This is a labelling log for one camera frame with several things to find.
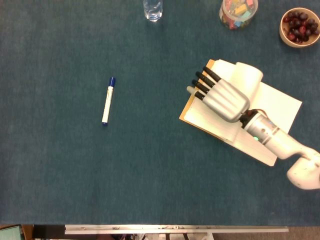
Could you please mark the clear plastic water bottle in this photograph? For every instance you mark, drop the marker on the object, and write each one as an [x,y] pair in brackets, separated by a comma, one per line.
[152,11]

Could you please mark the black bracket block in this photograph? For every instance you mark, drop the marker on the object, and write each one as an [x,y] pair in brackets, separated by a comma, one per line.
[48,231]

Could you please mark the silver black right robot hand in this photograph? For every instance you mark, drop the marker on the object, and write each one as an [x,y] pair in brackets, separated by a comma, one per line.
[228,101]

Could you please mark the tan spiral notebook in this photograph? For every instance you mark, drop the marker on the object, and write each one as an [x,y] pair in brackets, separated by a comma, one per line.
[280,107]

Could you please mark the blue white marker pen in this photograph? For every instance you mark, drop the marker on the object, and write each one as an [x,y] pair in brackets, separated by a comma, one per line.
[108,105]

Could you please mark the teal felt table mat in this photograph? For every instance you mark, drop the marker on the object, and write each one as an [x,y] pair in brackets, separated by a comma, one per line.
[155,175]

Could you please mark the dark red cherries pile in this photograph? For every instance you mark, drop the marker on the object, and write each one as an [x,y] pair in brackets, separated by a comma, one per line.
[300,27]

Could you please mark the aluminium table edge rail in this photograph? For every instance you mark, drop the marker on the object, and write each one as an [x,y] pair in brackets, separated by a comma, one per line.
[175,228]

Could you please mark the beige round bowl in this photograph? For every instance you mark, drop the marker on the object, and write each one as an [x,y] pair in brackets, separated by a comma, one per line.
[283,35]

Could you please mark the clear jar of colourful clips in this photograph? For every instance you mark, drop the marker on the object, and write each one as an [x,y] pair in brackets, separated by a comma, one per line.
[237,13]

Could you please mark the green screen tablet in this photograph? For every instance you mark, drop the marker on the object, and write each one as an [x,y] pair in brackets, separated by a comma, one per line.
[10,233]

